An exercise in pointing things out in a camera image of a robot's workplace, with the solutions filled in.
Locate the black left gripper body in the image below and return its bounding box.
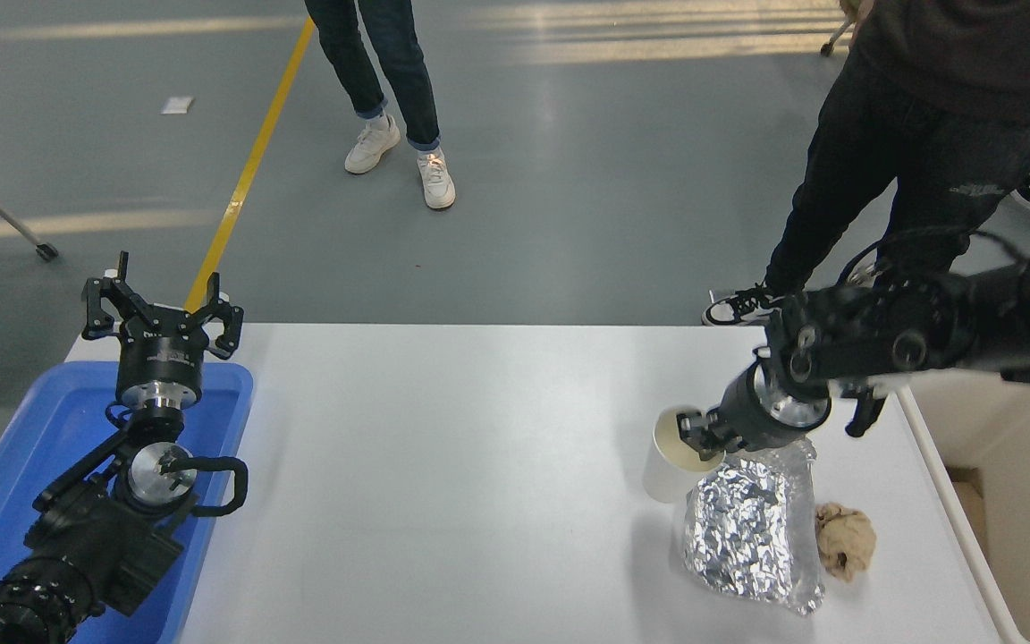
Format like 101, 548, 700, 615
117, 318, 212, 393

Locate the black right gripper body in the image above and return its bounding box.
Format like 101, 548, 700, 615
712, 358, 827, 453

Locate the white paper cup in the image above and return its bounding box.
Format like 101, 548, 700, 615
642, 405, 727, 504

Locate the crumpled silver foil tray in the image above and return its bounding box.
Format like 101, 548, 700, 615
681, 438, 825, 618

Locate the crumpled tan paper ball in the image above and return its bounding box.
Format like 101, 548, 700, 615
815, 503, 877, 584

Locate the blue plastic tray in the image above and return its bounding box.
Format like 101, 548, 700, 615
0, 360, 255, 644

